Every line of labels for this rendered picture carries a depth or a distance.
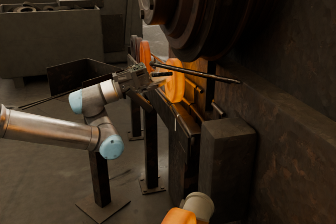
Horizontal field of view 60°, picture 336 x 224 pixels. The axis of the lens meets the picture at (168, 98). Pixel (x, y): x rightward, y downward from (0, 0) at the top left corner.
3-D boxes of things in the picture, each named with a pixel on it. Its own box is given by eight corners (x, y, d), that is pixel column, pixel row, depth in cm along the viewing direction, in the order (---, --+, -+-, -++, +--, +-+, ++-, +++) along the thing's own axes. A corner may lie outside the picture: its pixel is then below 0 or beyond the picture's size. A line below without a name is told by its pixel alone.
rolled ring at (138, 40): (137, 38, 156) (143, 37, 157) (134, 37, 174) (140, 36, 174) (139, 72, 161) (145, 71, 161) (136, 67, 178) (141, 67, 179)
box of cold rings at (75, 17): (98, 59, 393) (92, -3, 361) (106, 79, 320) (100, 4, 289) (14, 66, 363) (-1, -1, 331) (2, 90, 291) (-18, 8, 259)
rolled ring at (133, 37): (133, 35, 173) (138, 35, 174) (129, 34, 190) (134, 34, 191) (135, 66, 178) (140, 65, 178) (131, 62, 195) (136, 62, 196)
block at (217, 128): (234, 196, 75) (244, 113, 66) (249, 220, 68) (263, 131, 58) (195, 204, 73) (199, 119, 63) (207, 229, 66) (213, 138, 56)
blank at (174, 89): (172, 55, 107) (163, 55, 106) (186, 61, 93) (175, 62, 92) (172, 96, 111) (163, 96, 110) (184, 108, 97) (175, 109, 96)
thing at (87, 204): (100, 180, 166) (86, 57, 137) (132, 202, 150) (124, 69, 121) (69, 199, 152) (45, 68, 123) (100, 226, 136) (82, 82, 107)
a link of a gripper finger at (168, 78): (175, 62, 96) (149, 71, 95) (180, 78, 98) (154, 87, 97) (173, 60, 99) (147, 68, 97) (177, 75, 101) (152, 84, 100)
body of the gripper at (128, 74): (148, 67, 93) (112, 79, 92) (155, 90, 97) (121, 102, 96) (144, 61, 100) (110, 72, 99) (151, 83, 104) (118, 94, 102)
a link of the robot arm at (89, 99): (76, 109, 101) (66, 89, 97) (107, 99, 103) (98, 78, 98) (77, 121, 95) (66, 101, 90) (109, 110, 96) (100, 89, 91)
